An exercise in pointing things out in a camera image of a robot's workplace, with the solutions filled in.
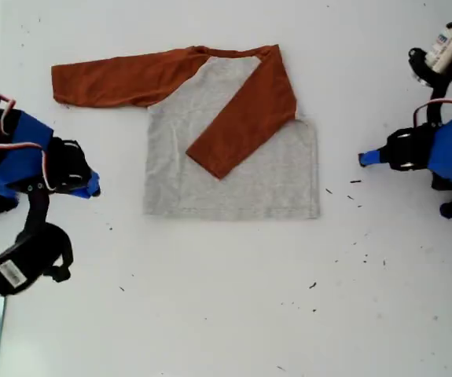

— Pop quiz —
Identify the silver camera box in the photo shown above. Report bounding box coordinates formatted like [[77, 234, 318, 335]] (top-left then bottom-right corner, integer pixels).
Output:
[[425, 27, 452, 75]]

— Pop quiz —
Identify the black camera box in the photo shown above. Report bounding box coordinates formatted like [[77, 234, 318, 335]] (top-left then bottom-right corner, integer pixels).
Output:
[[0, 245, 53, 296]]

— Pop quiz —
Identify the grey shirt with rust sleeves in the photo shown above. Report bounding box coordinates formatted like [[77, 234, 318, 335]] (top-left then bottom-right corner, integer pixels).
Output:
[[50, 43, 321, 221]]

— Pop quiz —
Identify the arm red white wire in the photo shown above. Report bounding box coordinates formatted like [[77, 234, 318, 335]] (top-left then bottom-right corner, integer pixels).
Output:
[[413, 97, 452, 129], [0, 80, 56, 192]]

